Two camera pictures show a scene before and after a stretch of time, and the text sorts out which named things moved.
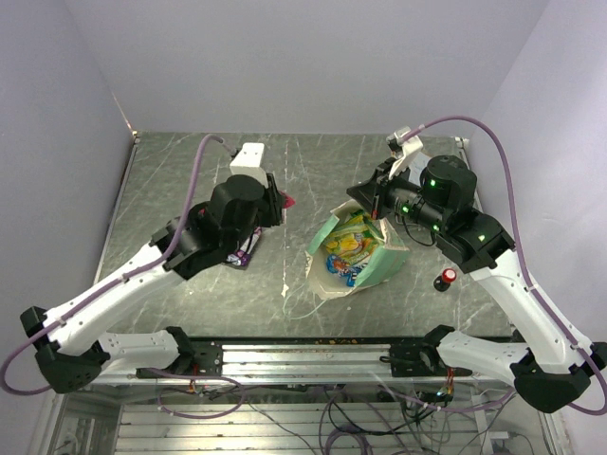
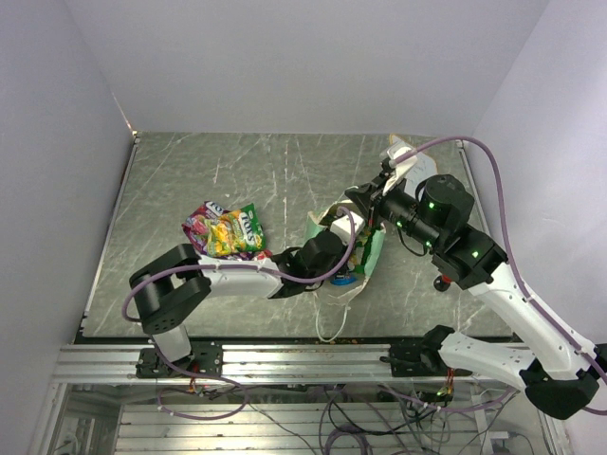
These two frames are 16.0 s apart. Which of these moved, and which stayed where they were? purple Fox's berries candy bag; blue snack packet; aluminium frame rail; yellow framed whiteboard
Moved: purple Fox's berries candy bag; blue snack packet
Stayed: aluminium frame rail; yellow framed whiteboard
